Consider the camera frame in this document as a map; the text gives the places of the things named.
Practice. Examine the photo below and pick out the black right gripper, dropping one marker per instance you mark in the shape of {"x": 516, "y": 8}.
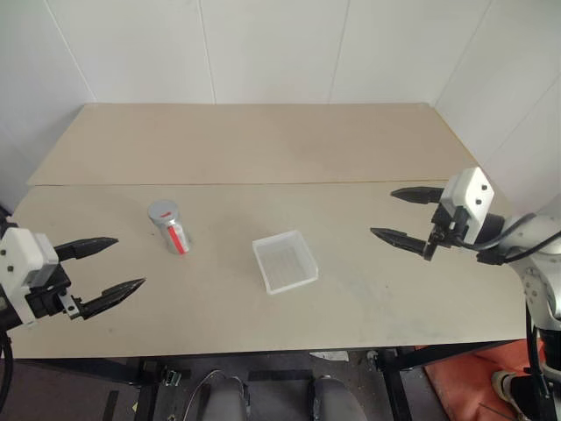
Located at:
{"x": 447, "y": 223}

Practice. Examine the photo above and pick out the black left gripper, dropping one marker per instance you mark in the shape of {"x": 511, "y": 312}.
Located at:
{"x": 46, "y": 298}

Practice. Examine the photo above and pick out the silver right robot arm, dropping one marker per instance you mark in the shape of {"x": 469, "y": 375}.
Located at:
{"x": 543, "y": 280}

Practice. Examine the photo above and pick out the silver can with red label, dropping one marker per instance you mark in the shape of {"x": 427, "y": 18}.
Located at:
{"x": 175, "y": 234}

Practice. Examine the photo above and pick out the translucent square plastic container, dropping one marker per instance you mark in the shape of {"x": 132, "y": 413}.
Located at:
{"x": 285, "y": 263}

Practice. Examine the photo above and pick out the small green connector block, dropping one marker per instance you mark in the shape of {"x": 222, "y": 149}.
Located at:
{"x": 172, "y": 378}

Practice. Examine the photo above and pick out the orange floor mat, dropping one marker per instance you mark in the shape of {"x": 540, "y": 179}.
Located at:
{"x": 460, "y": 381}

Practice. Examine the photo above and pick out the dark rounded grey shape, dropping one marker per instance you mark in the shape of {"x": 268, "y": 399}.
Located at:
{"x": 225, "y": 401}
{"x": 335, "y": 401}

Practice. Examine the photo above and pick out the white shoe with dark sock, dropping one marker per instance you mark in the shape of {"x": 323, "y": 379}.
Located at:
{"x": 508, "y": 386}

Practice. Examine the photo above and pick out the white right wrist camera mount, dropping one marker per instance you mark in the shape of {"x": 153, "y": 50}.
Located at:
{"x": 471, "y": 197}

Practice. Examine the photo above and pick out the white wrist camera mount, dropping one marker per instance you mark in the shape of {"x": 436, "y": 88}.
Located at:
{"x": 19, "y": 267}
{"x": 471, "y": 197}

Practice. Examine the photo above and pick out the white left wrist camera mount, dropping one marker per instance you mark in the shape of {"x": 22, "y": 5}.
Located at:
{"x": 19, "y": 267}

